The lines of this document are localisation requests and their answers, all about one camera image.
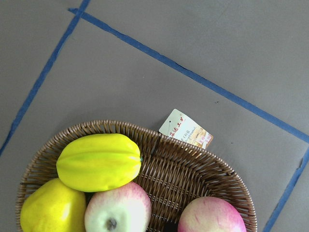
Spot yellow lemon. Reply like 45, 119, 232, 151
20, 178, 86, 232

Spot red apple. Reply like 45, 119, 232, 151
178, 197, 246, 232

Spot pink peach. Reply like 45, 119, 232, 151
84, 182, 152, 232

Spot yellow starfruit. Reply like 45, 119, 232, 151
56, 133, 141, 192

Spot brown wicker basket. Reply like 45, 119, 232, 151
15, 120, 258, 232

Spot paper price tag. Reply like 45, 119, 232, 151
159, 109, 213, 149

